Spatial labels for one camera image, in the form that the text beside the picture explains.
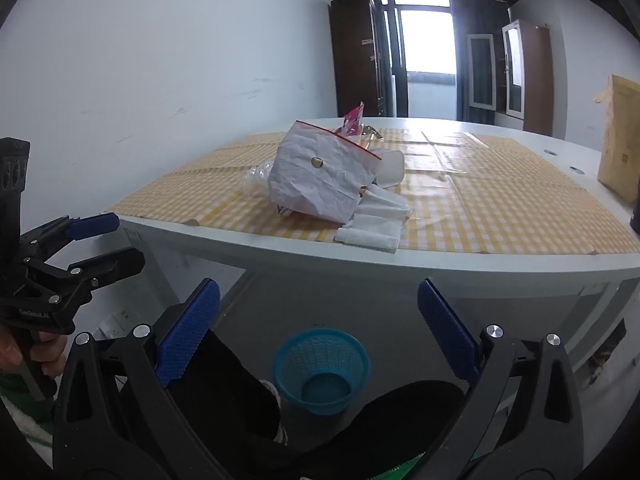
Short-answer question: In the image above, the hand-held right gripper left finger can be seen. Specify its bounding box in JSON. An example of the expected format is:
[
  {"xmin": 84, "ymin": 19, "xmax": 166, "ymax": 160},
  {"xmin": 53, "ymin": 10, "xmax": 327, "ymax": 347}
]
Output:
[{"xmin": 52, "ymin": 277, "xmax": 251, "ymax": 480}]

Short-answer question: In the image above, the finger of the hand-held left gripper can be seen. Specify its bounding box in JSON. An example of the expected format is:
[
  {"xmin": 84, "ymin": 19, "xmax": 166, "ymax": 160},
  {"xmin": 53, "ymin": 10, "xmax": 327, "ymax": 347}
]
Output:
[
  {"xmin": 20, "ymin": 212, "xmax": 121, "ymax": 261},
  {"xmin": 22, "ymin": 246, "xmax": 146, "ymax": 306}
]

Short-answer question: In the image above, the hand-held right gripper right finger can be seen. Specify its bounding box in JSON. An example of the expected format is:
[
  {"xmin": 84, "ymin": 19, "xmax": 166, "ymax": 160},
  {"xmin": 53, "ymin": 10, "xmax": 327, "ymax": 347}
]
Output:
[{"xmin": 417, "ymin": 278, "xmax": 586, "ymax": 480}]

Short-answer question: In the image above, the blue plastic waste basket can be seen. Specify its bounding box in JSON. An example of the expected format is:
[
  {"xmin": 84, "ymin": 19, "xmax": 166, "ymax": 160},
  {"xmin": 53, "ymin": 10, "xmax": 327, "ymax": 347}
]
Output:
[{"xmin": 272, "ymin": 328, "xmax": 371, "ymax": 417}]

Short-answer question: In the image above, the translucent white plastic bag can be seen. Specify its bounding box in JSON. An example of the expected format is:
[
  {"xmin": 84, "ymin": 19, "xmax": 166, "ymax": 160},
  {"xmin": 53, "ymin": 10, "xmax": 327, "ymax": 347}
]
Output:
[{"xmin": 242, "ymin": 162, "xmax": 274, "ymax": 194}]

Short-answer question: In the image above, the zip bag with paper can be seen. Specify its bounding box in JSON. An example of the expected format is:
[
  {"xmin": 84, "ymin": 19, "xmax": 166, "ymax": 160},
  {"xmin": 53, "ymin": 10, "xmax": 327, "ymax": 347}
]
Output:
[{"xmin": 267, "ymin": 120, "xmax": 383, "ymax": 223}]

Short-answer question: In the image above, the clear printed plastic wrapper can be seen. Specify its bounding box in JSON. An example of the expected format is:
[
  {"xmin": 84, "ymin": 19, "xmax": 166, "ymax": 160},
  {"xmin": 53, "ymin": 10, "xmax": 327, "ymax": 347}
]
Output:
[{"xmin": 360, "ymin": 124, "xmax": 386, "ymax": 149}]

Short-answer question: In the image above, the pink packet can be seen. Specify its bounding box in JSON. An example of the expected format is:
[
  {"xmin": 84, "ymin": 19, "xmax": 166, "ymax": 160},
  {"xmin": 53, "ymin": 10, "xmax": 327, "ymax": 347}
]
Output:
[{"xmin": 337, "ymin": 102, "xmax": 366, "ymax": 136}]

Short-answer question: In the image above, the person's left forearm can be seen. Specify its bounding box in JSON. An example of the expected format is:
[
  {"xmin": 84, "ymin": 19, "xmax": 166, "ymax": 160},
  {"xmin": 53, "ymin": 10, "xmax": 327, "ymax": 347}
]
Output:
[{"xmin": 0, "ymin": 372, "xmax": 57, "ymax": 480}]

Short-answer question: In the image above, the person's left hand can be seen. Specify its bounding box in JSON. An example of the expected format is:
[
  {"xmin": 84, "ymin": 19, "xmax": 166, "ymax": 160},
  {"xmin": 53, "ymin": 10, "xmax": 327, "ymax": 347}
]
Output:
[{"xmin": 0, "ymin": 327, "xmax": 68, "ymax": 381}]

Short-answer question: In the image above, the white power strip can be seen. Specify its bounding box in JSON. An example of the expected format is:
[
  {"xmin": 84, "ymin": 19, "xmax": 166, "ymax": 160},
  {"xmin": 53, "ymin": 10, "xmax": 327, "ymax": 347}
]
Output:
[{"xmin": 97, "ymin": 310, "xmax": 131, "ymax": 338}]

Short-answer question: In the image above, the person's left leg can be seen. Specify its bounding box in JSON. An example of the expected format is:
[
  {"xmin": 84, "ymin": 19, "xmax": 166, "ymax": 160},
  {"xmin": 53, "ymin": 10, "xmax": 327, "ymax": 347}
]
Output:
[{"xmin": 167, "ymin": 327, "xmax": 283, "ymax": 461}]

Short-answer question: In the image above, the white sneaker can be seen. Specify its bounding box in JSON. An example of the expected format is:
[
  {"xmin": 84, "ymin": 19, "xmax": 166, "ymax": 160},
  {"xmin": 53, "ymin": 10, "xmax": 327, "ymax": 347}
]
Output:
[{"xmin": 260, "ymin": 380, "xmax": 290, "ymax": 446}]

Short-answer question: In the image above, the white tissue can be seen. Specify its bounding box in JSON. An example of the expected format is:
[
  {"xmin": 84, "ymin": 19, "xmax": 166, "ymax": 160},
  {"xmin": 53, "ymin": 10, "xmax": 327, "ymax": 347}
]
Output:
[
  {"xmin": 352, "ymin": 186, "xmax": 416, "ymax": 226},
  {"xmin": 334, "ymin": 215, "xmax": 403, "ymax": 254}
]

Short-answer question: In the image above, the white table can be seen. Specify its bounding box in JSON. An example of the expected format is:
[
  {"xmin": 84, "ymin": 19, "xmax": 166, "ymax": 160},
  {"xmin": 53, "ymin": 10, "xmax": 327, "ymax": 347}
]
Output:
[{"xmin": 102, "ymin": 116, "xmax": 640, "ymax": 411}]

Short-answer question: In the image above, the yellow checkered tablecloth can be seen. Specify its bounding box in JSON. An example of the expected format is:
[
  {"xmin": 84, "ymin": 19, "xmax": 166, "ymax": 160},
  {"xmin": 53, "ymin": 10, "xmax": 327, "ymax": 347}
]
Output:
[{"xmin": 107, "ymin": 127, "xmax": 640, "ymax": 256}]

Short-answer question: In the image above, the small white box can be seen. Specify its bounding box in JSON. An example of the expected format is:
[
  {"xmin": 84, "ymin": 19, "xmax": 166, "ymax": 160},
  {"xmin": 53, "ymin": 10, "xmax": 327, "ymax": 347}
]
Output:
[{"xmin": 375, "ymin": 149, "xmax": 405, "ymax": 188}]

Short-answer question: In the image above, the brown paper bag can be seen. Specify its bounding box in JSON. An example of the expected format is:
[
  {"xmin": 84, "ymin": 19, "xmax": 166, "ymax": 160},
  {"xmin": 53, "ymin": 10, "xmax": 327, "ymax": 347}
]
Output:
[{"xmin": 594, "ymin": 74, "xmax": 640, "ymax": 204}]

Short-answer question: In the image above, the brown cabinet with glass doors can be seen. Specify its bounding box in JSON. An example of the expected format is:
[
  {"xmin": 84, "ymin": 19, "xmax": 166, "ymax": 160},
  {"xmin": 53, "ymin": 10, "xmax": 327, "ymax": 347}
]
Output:
[{"xmin": 465, "ymin": 19, "xmax": 553, "ymax": 137}]

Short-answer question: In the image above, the brown wardrobe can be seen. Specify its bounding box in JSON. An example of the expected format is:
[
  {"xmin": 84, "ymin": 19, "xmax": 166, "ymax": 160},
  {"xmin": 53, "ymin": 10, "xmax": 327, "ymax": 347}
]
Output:
[{"xmin": 329, "ymin": 0, "xmax": 396, "ymax": 118}]

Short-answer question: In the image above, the glass balcony door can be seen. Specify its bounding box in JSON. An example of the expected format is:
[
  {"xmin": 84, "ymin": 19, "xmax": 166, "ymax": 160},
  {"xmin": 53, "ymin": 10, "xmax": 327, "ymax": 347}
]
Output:
[{"xmin": 387, "ymin": 0, "xmax": 458, "ymax": 121}]

